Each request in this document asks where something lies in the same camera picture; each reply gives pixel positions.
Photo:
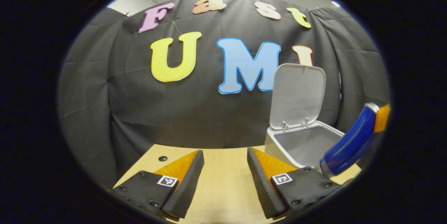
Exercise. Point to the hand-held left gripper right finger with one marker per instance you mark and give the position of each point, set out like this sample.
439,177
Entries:
262,185

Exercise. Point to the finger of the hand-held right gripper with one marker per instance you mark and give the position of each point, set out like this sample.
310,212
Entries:
382,119

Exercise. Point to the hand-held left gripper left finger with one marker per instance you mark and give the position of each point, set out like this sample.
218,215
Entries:
188,189

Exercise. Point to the blue pop can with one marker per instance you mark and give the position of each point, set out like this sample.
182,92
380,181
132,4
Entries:
345,143

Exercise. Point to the white desktop garbage bin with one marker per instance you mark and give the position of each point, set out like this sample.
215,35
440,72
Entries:
297,94

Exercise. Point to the wooden desktop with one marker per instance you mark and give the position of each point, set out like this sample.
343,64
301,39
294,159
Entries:
223,182

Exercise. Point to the black backdrop cloth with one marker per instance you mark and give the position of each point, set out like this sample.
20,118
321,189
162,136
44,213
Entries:
174,119

